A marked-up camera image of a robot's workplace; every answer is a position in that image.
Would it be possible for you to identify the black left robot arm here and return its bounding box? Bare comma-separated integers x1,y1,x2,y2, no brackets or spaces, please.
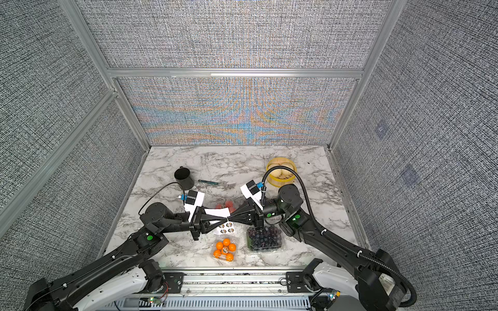
23,203,226,310

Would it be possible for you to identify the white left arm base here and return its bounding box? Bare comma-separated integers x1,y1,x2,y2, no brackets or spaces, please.
73,260,165,310

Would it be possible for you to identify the black corrugated right cable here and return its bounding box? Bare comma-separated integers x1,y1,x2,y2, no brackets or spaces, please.
260,166,418,308

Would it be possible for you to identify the clear box of oranges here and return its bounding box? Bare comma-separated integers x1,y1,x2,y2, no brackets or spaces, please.
210,235,239,263

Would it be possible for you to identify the black metal cup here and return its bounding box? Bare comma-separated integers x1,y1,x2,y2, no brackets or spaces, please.
174,167,195,190

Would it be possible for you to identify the clear box of strawberries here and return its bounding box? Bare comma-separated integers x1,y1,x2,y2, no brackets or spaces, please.
215,200,236,214

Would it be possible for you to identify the yellow bamboo steamer basket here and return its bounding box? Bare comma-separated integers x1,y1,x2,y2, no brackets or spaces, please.
267,158,296,188

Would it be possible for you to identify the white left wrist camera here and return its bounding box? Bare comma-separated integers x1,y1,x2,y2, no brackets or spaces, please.
179,190,205,222

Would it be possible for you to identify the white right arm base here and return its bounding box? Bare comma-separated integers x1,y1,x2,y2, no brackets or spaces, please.
303,259,359,300

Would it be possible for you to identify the clear box of blueberries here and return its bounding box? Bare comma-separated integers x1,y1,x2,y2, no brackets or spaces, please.
246,225,284,254

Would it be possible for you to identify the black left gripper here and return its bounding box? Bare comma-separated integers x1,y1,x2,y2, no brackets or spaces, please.
159,204,226,243

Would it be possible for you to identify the white fruit sticker sheet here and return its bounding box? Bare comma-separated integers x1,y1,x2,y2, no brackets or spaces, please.
205,208,237,235

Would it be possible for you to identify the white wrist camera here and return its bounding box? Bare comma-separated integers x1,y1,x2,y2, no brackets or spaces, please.
240,180,263,210
179,190,205,222

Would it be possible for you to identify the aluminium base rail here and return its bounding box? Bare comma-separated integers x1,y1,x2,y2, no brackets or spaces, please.
93,267,351,311

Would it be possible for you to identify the thin black left cable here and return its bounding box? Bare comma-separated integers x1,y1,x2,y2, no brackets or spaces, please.
137,181,184,216

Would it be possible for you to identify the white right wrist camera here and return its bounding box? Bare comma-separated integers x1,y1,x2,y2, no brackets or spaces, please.
240,180,263,210

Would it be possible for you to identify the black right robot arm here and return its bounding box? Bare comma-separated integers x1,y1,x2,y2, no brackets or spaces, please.
229,181,418,310

